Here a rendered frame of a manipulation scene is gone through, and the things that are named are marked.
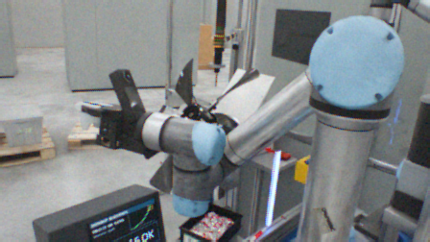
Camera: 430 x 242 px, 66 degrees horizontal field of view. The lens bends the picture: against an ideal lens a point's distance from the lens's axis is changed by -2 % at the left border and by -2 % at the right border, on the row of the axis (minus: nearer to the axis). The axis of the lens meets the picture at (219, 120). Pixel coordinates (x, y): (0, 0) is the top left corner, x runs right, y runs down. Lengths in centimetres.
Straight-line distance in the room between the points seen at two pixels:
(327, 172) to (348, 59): 17
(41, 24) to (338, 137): 1304
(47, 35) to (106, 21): 678
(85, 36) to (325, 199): 638
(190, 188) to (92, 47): 621
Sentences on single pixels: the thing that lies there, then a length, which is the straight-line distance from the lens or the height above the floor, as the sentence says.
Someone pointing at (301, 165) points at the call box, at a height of 106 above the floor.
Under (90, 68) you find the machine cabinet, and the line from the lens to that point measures 683.
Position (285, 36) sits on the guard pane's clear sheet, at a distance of 206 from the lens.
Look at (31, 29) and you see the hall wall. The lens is 1338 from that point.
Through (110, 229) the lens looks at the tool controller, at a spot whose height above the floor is 121.
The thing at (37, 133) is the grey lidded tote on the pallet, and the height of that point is 27.
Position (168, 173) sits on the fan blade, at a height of 100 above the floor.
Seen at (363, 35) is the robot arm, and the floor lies 166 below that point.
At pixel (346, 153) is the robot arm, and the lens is 52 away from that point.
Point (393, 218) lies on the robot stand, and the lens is 92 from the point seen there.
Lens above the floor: 168
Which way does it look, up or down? 18 degrees down
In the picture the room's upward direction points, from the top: 4 degrees clockwise
